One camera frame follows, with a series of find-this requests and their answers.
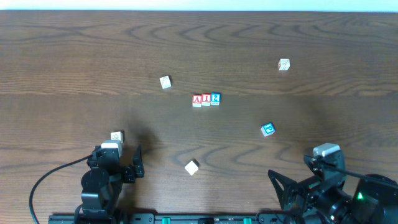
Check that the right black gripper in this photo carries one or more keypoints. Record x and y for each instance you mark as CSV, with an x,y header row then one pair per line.
x,y
298,189

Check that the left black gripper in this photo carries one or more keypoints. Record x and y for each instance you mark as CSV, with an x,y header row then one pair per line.
x,y
125,170

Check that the red letter A block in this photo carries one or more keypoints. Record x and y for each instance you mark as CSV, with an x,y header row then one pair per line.
x,y
196,101

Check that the red letter I block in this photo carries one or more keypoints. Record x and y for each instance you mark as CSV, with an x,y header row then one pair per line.
x,y
206,99

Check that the blue number 2 block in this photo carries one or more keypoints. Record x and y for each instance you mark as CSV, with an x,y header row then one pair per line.
x,y
215,99

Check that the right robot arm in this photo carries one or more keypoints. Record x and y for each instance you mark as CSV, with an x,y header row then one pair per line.
x,y
370,198

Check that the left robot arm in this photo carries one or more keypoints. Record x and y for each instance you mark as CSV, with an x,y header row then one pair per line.
x,y
102,185

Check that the wooden block with oval drawing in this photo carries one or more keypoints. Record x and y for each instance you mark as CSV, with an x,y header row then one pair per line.
x,y
118,135

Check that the plain wooden block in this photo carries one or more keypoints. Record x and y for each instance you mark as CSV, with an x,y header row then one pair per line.
x,y
192,167

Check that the blue letter P block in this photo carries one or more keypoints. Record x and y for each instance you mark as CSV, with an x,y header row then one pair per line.
x,y
267,129

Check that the wooden block with line drawing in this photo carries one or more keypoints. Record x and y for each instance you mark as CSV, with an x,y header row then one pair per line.
x,y
165,82

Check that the wooden block far right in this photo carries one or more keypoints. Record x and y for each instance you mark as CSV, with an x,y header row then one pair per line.
x,y
284,64

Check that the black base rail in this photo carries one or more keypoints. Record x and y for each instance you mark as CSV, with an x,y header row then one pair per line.
x,y
149,218

